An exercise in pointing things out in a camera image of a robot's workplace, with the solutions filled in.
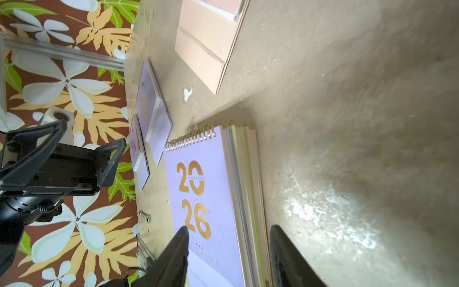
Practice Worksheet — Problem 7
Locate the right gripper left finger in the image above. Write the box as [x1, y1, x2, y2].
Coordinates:
[131, 226, 189, 287]

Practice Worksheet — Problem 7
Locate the pink calendar back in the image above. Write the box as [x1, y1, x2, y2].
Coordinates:
[175, 1, 249, 94]

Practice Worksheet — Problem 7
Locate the purple calendar front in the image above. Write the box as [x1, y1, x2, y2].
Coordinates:
[164, 125, 255, 287]

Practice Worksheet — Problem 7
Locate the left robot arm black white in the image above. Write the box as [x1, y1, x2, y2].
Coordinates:
[1, 120, 127, 273]

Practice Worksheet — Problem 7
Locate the green calendar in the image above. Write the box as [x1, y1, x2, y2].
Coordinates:
[229, 125, 267, 287]

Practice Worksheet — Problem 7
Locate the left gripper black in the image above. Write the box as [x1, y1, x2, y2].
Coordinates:
[1, 120, 127, 198]

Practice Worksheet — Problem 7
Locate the purple calendar far left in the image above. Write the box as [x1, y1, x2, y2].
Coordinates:
[129, 114, 149, 191]

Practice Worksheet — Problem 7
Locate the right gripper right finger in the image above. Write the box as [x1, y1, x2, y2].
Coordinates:
[270, 225, 326, 287]

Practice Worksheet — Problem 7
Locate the metal wrench left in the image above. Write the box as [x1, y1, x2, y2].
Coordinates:
[138, 210, 151, 223]

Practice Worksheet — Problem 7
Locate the purple calendar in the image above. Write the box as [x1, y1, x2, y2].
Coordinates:
[164, 125, 255, 287]
[137, 60, 173, 166]
[129, 114, 149, 191]

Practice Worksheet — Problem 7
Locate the purple calendar back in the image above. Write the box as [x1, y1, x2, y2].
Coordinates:
[137, 60, 173, 166]

